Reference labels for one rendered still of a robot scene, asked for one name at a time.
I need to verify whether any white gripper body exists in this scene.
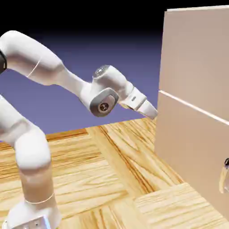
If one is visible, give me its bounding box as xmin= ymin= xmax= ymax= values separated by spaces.
xmin=137 ymin=99 xmax=158 ymax=120

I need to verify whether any beige cabinet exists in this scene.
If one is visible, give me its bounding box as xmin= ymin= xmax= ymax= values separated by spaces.
xmin=154 ymin=4 xmax=229 ymax=222

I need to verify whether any beige cabinet door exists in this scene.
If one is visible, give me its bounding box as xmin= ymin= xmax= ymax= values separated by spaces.
xmin=154 ymin=92 xmax=229 ymax=222
xmin=158 ymin=7 xmax=229 ymax=122

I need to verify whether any curved metal handle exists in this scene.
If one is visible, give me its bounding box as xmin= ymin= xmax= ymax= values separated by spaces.
xmin=219 ymin=157 xmax=229 ymax=194

